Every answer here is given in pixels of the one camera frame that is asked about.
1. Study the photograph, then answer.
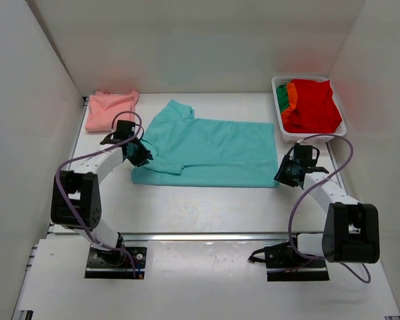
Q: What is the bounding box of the teal t-shirt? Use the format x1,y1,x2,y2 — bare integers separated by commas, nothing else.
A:
131,100,279,188

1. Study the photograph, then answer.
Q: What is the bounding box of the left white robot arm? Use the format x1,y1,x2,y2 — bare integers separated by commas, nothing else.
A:
51,132,153,266

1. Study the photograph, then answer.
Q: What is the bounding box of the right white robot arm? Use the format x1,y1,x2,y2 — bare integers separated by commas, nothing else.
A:
248,154,380,272

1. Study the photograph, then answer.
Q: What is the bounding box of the red t-shirt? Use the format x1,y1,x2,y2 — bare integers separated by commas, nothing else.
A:
283,79,342,134

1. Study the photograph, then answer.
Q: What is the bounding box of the white plastic basket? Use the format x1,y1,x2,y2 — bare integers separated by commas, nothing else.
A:
271,75,347,142

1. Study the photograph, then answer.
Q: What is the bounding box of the folded pink t-shirt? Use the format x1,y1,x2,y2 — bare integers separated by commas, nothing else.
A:
85,91,139,133

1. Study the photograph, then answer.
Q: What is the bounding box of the green t-shirt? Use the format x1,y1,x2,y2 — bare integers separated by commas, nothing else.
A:
276,83,291,113

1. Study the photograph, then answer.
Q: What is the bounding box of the orange t-shirt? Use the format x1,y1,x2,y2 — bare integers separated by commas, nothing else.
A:
281,82,298,123

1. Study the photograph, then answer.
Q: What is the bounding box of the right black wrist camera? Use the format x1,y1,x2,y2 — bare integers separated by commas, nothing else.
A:
293,143,320,167

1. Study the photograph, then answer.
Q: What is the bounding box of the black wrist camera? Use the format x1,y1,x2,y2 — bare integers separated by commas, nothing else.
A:
114,120,136,141
293,143,320,167

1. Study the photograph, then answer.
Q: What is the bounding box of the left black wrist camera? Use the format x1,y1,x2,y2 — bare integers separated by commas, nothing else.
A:
114,120,136,141

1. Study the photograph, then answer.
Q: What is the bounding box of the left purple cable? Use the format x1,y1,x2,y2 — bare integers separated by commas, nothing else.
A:
54,111,144,279

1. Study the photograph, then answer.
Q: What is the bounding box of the aluminium table rail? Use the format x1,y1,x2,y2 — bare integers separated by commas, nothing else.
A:
46,229,363,243

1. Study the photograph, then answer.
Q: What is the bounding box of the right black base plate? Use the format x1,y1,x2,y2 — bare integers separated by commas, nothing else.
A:
265,243,329,282

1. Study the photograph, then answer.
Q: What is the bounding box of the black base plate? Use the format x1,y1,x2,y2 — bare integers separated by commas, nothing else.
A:
265,243,329,282
85,242,147,280

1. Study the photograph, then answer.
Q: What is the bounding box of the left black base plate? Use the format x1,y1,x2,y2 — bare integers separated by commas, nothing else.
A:
85,242,147,280

